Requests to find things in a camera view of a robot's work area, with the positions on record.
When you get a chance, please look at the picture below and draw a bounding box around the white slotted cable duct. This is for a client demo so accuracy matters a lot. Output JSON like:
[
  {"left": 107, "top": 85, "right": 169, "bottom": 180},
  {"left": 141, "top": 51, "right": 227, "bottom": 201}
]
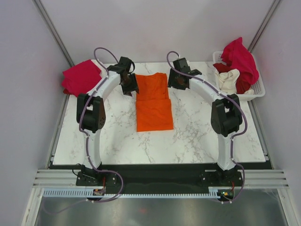
[{"left": 42, "top": 188, "right": 220, "bottom": 199}]

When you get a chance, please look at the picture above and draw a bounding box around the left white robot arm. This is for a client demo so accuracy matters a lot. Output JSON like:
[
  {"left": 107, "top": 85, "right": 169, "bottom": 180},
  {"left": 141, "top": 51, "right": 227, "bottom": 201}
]
[{"left": 76, "top": 56, "right": 139, "bottom": 185}]

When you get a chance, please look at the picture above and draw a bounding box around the dark red t shirt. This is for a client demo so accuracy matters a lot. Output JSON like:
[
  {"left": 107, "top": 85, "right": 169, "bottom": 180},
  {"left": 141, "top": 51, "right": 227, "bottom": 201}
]
[{"left": 213, "top": 63, "right": 251, "bottom": 94}]

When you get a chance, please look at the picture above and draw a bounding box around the orange t shirt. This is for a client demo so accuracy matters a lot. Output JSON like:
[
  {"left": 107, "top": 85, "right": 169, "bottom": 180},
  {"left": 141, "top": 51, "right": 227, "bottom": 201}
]
[{"left": 135, "top": 73, "right": 174, "bottom": 132}]

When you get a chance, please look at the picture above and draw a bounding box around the folded magenta t shirt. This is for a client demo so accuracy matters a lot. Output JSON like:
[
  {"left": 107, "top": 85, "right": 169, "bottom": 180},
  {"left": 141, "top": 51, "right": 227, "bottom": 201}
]
[{"left": 62, "top": 60, "right": 105, "bottom": 97}]

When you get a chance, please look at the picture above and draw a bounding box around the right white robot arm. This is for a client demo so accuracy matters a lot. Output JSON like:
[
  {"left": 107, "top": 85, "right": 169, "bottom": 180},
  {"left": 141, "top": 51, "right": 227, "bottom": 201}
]
[{"left": 168, "top": 58, "right": 243, "bottom": 186}]

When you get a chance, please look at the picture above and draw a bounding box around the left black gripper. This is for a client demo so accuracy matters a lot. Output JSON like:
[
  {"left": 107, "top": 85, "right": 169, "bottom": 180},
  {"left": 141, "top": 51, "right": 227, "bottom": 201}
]
[{"left": 121, "top": 74, "right": 140, "bottom": 97}]

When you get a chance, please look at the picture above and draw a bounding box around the white plastic basket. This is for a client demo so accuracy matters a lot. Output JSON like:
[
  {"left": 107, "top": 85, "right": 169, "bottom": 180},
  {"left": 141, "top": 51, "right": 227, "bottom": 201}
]
[{"left": 213, "top": 51, "right": 266, "bottom": 101}]

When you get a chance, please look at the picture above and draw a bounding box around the crumpled white t shirt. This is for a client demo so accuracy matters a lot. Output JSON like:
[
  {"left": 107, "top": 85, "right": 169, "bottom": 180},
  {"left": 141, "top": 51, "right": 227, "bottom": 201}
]
[{"left": 214, "top": 68, "right": 240, "bottom": 94}]

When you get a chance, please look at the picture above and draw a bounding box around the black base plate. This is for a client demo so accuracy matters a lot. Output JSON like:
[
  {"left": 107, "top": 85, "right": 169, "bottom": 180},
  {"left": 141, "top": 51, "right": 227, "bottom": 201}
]
[{"left": 76, "top": 163, "right": 243, "bottom": 194}]

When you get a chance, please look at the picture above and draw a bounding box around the aluminium frame rail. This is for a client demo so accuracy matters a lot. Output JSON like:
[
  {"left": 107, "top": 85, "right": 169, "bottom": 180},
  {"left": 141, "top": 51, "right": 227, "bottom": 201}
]
[{"left": 33, "top": 169, "right": 77, "bottom": 188}]

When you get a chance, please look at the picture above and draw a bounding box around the folded white t shirt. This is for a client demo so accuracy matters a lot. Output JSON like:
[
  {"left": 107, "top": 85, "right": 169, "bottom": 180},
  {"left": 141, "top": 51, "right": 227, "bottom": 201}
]
[{"left": 91, "top": 59, "right": 106, "bottom": 74}]

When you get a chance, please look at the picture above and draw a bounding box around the crumpled magenta t shirt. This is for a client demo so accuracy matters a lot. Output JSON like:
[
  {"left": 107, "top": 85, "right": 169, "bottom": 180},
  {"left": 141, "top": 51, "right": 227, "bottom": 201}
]
[{"left": 221, "top": 37, "right": 259, "bottom": 85}]

